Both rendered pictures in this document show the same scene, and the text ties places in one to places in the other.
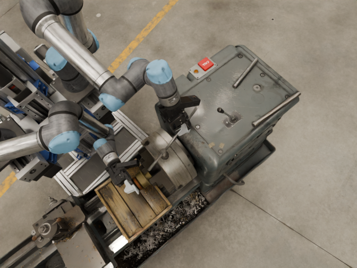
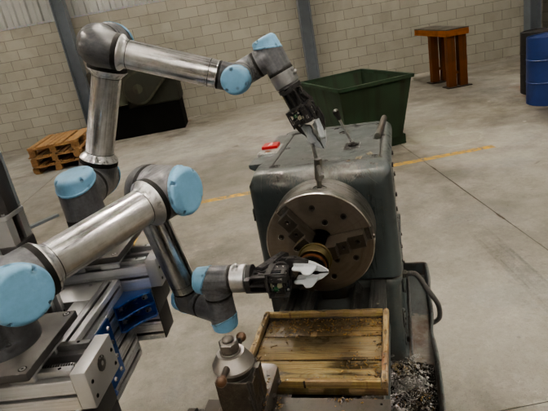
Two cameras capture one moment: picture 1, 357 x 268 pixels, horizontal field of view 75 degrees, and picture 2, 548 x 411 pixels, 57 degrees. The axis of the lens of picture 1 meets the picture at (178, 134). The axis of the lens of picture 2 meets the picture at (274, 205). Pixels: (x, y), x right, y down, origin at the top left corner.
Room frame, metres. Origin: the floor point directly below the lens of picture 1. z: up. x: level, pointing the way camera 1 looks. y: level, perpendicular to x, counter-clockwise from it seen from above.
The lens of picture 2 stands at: (-0.58, 1.12, 1.71)
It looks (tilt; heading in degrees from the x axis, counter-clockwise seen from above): 20 degrees down; 316
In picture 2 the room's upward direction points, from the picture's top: 11 degrees counter-clockwise
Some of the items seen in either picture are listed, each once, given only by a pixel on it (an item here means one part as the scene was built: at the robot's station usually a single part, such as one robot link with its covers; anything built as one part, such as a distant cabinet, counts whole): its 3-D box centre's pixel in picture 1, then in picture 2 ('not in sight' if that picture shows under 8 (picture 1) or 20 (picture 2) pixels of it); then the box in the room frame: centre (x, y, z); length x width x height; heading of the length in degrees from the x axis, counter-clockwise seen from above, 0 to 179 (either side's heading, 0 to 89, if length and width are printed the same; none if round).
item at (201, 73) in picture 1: (202, 70); (271, 155); (0.73, -0.18, 1.23); 0.13 x 0.08 x 0.05; 120
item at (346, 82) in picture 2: not in sight; (355, 112); (3.13, -4.15, 0.43); 1.34 x 0.94 x 0.85; 149
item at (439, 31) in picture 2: not in sight; (440, 55); (3.90, -8.20, 0.50); 1.61 x 0.44 x 1.00; 137
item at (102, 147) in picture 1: (104, 149); (214, 280); (0.45, 0.41, 1.08); 0.11 x 0.08 x 0.09; 30
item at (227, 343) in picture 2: (42, 228); (228, 343); (0.08, 0.66, 1.17); 0.04 x 0.04 x 0.03
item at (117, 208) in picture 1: (133, 198); (319, 347); (0.19, 0.32, 0.89); 0.36 x 0.30 x 0.04; 30
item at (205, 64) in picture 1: (205, 64); (271, 146); (0.75, -0.19, 1.26); 0.06 x 0.06 x 0.02; 30
